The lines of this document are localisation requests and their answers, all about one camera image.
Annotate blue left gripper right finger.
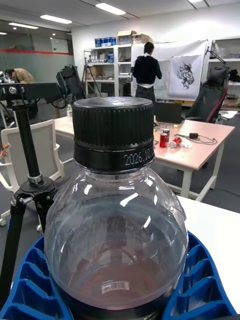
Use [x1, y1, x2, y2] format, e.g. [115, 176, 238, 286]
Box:
[162, 231, 238, 320]

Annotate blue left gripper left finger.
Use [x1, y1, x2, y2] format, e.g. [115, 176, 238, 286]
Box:
[0, 234, 73, 320]

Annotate clear bottle with black cap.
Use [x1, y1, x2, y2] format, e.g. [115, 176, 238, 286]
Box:
[43, 96, 189, 320]

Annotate pale pink table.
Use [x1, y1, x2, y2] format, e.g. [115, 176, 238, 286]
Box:
[54, 116, 236, 202]

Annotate white office chair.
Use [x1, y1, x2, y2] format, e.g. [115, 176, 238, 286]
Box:
[0, 119, 65, 232]

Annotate black laptop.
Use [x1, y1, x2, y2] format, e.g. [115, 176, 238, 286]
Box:
[155, 101, 183, 125]

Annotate small clear bottle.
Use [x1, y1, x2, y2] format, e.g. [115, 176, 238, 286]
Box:
[66, 104, 73, 126]

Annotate black and red gaming chair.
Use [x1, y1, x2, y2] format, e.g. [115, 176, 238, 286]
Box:
[186, 66, 230, 123]

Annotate poster with black drawing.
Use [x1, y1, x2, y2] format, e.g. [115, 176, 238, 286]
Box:
[168, 54, 204, 99]

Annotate bending person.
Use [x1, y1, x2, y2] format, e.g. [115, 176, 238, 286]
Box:
[4, 67, 35, 84]

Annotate standing person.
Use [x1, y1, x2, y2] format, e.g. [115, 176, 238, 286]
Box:
[131, 41, 163, 106]

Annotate thin black tripod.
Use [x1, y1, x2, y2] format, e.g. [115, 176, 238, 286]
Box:
[81, 49, 102, 97]

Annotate white shelf rack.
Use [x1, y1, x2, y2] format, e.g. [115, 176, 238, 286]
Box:
[208, 36, 240, 111]
[83, 44, 133, 98]

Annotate white backdrop sheet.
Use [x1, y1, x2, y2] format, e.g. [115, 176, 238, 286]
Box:
[131, 39, 208, 101]

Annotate blue boxes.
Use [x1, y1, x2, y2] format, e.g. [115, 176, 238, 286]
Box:
[94, 36, 117, 48]

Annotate open cardboard box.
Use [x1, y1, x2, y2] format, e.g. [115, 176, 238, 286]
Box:
[116, 29, 138, 45]

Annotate ceiling light panel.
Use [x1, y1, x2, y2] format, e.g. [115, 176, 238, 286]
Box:
[95, 2, 127, 16]
[40, 14, 73, 25]
[8, 22, 40, 30]

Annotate black power adapter with cable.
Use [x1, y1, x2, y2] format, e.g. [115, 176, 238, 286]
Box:
[174, 132, 218, 146]

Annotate black camera device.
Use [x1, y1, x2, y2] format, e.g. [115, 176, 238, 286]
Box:
[56, 64, 86, 102]

